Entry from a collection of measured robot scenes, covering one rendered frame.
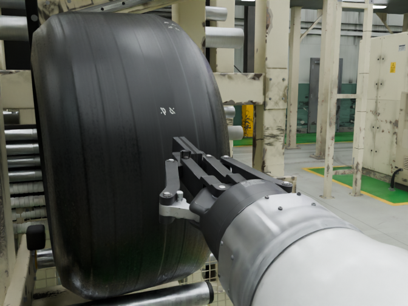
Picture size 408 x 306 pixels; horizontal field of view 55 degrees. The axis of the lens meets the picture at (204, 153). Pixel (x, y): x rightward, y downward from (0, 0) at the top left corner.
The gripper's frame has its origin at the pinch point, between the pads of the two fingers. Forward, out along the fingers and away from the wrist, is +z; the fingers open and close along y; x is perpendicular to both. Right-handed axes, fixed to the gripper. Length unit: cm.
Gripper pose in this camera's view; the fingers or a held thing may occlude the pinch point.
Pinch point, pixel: (186, 156)
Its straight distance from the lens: 46.0
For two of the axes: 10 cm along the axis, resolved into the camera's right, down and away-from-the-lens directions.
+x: -0.6, 9.5, 3.0
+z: -3.4, -3.0, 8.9
